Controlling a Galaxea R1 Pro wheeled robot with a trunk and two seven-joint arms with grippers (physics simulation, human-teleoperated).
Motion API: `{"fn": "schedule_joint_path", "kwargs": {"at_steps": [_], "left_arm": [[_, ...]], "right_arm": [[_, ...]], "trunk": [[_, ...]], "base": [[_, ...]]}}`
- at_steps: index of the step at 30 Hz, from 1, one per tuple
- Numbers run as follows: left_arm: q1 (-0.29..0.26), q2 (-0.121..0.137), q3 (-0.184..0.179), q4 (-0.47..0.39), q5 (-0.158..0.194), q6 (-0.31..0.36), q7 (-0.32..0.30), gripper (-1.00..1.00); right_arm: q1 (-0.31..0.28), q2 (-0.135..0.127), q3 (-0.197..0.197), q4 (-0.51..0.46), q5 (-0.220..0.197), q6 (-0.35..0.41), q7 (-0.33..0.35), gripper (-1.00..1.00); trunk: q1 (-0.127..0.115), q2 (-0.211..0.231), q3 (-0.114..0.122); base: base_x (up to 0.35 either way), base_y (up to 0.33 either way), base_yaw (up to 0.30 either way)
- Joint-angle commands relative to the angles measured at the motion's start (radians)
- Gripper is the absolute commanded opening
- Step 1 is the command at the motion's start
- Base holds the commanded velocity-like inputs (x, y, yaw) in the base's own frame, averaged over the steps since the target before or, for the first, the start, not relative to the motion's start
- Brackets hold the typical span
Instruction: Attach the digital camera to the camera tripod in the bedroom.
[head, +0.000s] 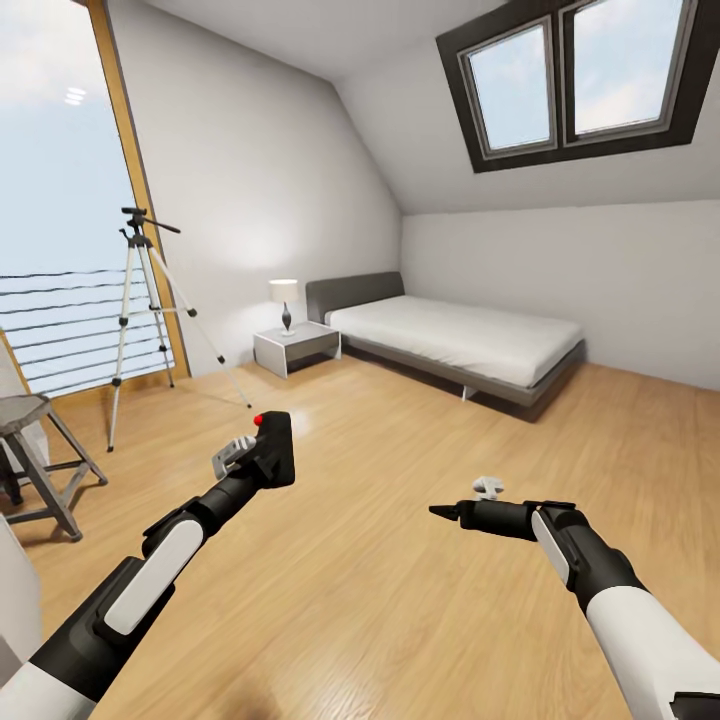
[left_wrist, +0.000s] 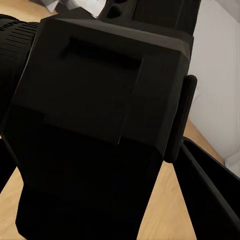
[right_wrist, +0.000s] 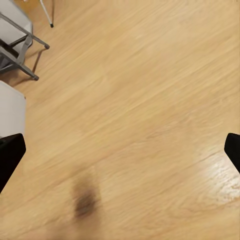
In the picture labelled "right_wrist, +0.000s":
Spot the camera tripod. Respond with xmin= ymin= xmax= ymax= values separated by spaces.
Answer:
xmin=40 ymin=0 xmax=54 ymax=28

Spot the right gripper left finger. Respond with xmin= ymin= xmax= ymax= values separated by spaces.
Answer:
xmin=0 ymin=133 xmax=26 ymax=193

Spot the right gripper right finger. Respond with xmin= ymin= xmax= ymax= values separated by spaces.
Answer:
xmin=224 ymin=133 xmax=240 ymax=173

